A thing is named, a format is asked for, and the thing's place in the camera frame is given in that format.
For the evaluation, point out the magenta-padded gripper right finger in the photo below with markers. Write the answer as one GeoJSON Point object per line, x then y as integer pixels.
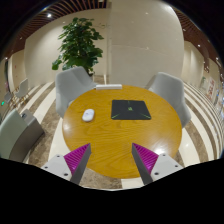
{"type": "Point", "coordinates": [146, 160]}

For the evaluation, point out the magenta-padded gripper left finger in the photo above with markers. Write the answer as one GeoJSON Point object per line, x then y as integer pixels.
{"type": "Point", "coordinates": [76, 160]}

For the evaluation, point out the white cartoon-print computer mouse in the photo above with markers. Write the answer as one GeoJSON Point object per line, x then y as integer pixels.
{"type": "Point", "coordinates": [88, 115]}

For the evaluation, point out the black mouse pad green lines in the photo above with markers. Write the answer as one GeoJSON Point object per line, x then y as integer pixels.
{"type": "Point", "coordinates": [130, 110]}

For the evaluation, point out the grey-green armchair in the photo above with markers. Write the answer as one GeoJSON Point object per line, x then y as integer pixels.
{"type": "Point", "coordinates": [15, 136]}

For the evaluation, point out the grey shell chair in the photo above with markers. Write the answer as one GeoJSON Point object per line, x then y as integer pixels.
{"type": "Point", "coordinates": [170, 91]}
{"type": "Point", "coordinates": [71, 85]}

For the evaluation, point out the white power strip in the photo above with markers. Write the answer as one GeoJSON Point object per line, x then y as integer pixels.
{"type": "Point", "coordinates": [108, 87]}

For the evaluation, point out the small pale wooden-legged chair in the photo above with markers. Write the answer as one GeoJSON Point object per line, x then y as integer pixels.
{"type": "Point", "coordinates": [22, 87]}

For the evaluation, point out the potted green leafy plant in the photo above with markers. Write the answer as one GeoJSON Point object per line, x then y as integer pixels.
{"type": "Point", "coordinates": [80, 43]}

